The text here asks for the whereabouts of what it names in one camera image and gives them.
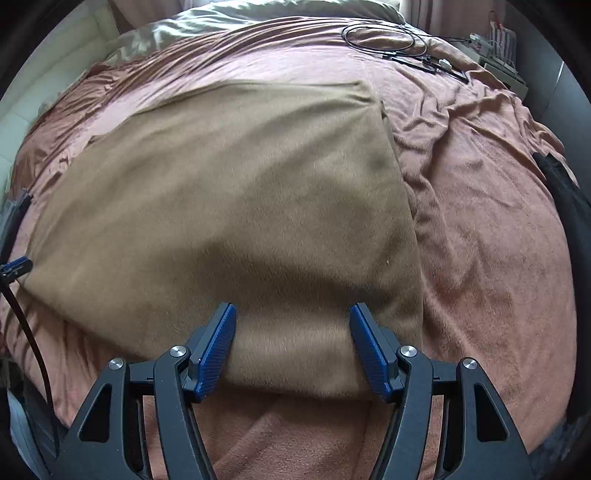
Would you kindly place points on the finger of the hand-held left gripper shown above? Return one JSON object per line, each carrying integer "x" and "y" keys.
{"x": 16, "y": 212}
{"x": 18, "y": 266}

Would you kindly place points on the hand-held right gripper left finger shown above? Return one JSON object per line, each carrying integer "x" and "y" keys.
{"x": 214, "y": 350}

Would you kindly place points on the white striped packet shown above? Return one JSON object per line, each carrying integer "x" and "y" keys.
{"x": 502, "y": 34}

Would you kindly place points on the pinkish brown blanket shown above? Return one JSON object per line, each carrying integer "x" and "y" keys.
{"x": 485, "y": 277}

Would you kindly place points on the cream padded headboard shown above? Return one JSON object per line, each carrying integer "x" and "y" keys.
{"x": 46, "y": 69}

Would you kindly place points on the brown printed t-shirt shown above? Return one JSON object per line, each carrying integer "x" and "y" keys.
{"x": 231, "y": 194}

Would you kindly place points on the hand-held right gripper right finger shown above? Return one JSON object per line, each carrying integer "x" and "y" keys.
{"x": 369, "y": 355}

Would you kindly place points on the pale grey box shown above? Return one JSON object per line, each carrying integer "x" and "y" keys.
{"x": 505, "y": 74}

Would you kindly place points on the pink curtain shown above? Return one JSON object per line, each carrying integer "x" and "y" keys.
{"x": 438, "y": 16}

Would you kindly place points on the pale green pillow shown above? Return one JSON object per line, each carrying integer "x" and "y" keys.
{"x": 131, "y": 46}
{"x": 254, "y": 14}

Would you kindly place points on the black cloth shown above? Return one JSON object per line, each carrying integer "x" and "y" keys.
{"x": 561, "y": 184}

